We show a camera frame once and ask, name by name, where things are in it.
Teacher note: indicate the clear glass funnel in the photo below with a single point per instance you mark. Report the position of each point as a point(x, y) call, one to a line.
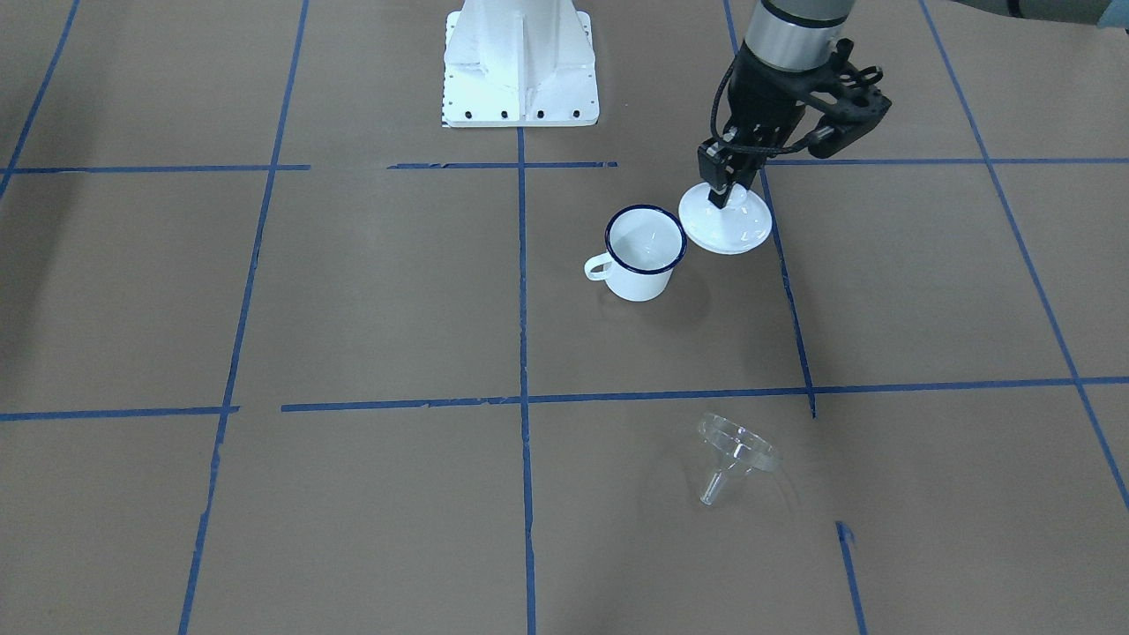
point(738, 452)

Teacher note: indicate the white enamel cup lid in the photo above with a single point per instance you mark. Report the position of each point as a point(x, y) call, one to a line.
point(742, 224)

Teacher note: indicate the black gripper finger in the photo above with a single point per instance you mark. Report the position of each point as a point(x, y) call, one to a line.
point(714, 166)
point(744, 168)

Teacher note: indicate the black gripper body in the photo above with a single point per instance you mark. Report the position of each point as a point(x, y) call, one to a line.
point(766, 99)

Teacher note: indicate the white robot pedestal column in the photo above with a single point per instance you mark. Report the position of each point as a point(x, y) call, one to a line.
point(519, 63)

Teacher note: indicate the white enamel cup blue rim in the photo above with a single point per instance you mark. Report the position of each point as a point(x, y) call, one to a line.
point(643, 245)

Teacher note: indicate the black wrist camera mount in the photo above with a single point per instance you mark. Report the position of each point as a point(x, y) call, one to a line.
point(849, 100)

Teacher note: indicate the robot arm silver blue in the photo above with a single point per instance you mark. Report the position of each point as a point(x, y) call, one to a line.
point(790, 35)

